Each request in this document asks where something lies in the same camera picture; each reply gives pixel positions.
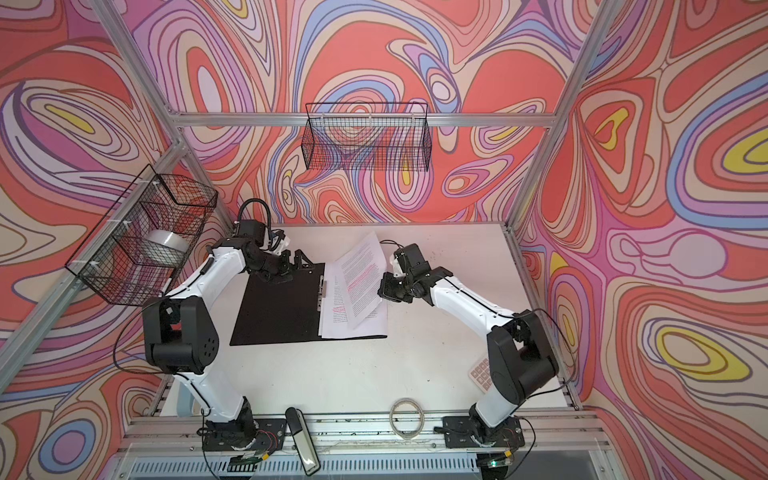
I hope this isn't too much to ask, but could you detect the white pink calculator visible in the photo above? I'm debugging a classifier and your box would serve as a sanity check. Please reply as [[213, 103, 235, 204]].
[[468, 357, 493, 393]]

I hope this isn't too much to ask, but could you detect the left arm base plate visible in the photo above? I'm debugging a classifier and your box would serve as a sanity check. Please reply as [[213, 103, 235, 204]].
[[197, 418, 287, 453]]

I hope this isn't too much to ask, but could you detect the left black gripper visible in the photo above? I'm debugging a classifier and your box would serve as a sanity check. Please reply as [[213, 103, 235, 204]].
[[248, 248, 314, 284]]

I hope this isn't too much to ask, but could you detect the printed paper sheet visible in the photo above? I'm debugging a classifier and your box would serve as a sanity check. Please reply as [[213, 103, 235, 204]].
[[335, 231, 386, 329], [318, 263, 388, 340]]

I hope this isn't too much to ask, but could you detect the silver tape roll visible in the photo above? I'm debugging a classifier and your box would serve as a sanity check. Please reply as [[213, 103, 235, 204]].
[[143, 229, 189, 254]]

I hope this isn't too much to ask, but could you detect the white black lever arch folder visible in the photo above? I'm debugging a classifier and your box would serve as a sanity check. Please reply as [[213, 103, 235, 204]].
[[229, 261, 389, 347]]

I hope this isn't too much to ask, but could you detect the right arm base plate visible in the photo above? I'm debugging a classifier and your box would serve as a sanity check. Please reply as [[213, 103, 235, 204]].
[[433, 416, 526, 452]]

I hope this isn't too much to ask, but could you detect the black handheld scanner device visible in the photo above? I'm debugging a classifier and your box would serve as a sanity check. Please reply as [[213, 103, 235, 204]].
[[285, 407, 321, 477]]

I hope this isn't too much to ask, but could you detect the light blue stapler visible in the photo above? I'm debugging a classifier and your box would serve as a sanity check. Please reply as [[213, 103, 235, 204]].
[[175, 375, 196, 417]]

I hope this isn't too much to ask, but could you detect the black wire basket wall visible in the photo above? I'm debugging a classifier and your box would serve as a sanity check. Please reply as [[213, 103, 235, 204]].
[[301, 101, 432, 172], [65, 166, 218, 306]]

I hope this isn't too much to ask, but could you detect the black wire basket left wall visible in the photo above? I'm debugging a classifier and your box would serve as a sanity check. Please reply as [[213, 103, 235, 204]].
[[65, 166, 218, 306]]

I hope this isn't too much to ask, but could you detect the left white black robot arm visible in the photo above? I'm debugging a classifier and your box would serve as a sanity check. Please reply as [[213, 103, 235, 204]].
[[142, 237, 314, 423]]

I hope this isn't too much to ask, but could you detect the printed paper sheet top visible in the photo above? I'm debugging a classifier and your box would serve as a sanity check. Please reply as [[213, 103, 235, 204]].
[[318, 263, 388, 340]]

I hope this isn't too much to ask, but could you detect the black wire basket back wall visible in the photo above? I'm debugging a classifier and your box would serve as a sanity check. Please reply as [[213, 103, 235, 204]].
[[301, 101, 432, 172]]

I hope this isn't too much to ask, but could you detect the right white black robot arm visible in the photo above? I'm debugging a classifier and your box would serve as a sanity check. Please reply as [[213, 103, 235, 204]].
[[378, 244, 559, 429]]

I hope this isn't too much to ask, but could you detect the coiled white cable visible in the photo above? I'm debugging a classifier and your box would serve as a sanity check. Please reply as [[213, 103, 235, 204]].
[[388, 397, 426, 441]]

